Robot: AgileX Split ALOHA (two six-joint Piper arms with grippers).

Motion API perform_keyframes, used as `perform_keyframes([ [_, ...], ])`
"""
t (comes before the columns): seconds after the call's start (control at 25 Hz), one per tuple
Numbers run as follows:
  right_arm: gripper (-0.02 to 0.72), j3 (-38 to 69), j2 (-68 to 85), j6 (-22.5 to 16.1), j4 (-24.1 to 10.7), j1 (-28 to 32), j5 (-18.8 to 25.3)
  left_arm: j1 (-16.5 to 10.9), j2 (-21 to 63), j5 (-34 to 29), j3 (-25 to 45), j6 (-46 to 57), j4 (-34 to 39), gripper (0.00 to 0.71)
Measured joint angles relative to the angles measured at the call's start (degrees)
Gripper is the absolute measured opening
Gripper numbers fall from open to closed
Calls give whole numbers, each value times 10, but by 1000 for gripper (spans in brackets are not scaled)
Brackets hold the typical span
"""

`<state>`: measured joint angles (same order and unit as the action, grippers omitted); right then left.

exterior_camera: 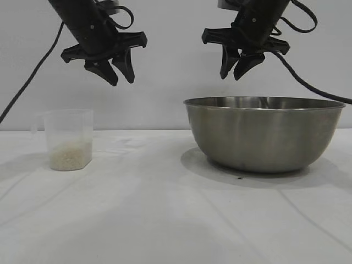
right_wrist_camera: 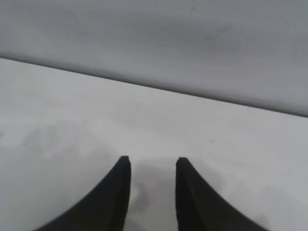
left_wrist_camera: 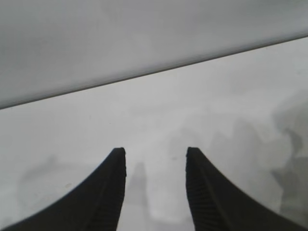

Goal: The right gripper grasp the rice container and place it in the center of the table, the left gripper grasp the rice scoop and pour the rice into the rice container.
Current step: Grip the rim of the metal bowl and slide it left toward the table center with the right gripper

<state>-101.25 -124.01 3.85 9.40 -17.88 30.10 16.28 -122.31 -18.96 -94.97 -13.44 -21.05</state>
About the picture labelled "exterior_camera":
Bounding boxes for arm long black cable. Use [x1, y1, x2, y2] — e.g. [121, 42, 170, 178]
[273, 51, 352, 105]
[0, 21, 65, 124]

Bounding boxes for left arm looped black cable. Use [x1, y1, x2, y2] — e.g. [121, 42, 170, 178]
[106, 3, 136, 30]

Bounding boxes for stainless steel mixing bowl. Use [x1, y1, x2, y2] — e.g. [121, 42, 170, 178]
[183, 96, 347, 173]

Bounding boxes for right arm looped black cable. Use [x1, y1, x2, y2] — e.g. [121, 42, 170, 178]
[279, 0, 320, 32]

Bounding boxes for right arm long black cable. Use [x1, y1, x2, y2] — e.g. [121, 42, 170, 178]
[273, 51, 352, 105]

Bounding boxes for left arm long black cable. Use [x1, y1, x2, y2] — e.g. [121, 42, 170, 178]
[0, 21, 65, 124]

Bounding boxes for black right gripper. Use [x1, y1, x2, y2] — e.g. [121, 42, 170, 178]
[202, 9, 291, 81]

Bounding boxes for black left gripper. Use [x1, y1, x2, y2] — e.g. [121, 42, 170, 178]
[60, 16, 147, 87]

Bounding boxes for arm looped black cable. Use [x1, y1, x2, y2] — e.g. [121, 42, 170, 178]
[279, 0, 320, 32]
[106, 3, 136, 30]

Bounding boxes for white rice grains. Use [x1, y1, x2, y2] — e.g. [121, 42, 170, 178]
[49, 140, 91, 171]

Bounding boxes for clear plastic measuring cup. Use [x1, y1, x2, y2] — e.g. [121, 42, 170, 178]
[30, 108, 94, 172]

